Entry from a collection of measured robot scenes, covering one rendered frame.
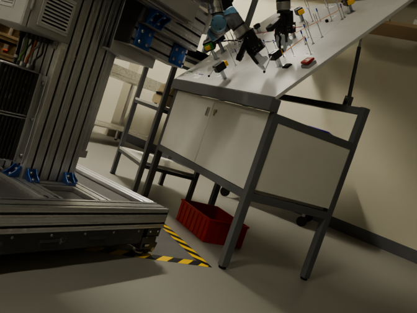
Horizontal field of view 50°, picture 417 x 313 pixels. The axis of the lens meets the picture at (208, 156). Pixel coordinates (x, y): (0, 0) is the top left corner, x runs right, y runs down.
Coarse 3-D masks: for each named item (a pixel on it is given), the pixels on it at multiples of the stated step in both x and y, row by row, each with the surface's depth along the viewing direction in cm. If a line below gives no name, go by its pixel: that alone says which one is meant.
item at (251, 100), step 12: (180, 84) 298; (192, 84) 283; (204, 84) 269; (216, 96) 254; (228, 96) 243; (240, 96) 233; (252, 96) 224; (264, 96) 215; (264, 108) 212; (276, 108) 211
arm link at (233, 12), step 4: (228, 8) 226; (232, 8) 226; (224, 12) 227; (228, 12) 226; (232, 12) 226; (236, 12) 227; (228, 16) 226; (232, 16) 226; (236, 16) 226; (240, 16) 228; (228, 20) 226; (232, 20) 226; (236, 20) 226; (240, 20) 227; (228, 24) 227; (232, 24) 227; (236, 24) 227; (240, 24) 227; (232, 28) 229; (236, 28) 227
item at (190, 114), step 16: (176, 96) 308; (192, 96) 288; (176, 112) 302; (192, 112) 282; (208, 112) 265; (176, 128) 296; (192, 128) 277; (176, 144) 291; (192, 144) 272; (192, 160) 267
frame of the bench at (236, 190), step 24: (288, 120) 216; (264, 144) 213; (336, 144) 235; (192, 168) 265; (144, 192) 315; (216, 192) 343; (240, 192) 219; (336, 192) 243; (240, 216) 216; (312, 240) 247; (312, 264) 246
